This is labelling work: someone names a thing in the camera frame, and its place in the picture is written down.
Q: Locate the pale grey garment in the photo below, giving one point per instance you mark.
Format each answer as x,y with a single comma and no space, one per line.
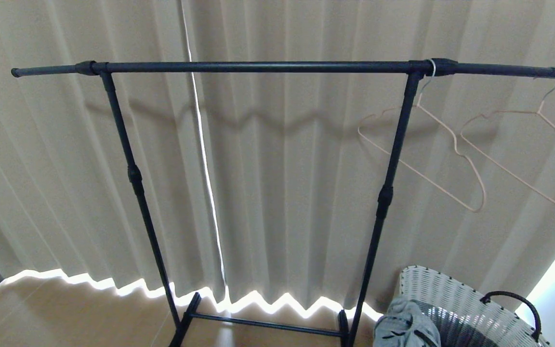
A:
403,323

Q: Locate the pink clothes hanger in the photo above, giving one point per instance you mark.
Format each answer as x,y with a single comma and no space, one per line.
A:
419,106
539,113

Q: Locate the black clothes rack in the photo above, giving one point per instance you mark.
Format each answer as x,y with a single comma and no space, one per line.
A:
258,67

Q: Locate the white laundry basket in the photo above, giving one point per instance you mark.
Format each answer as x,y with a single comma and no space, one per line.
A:
451,294

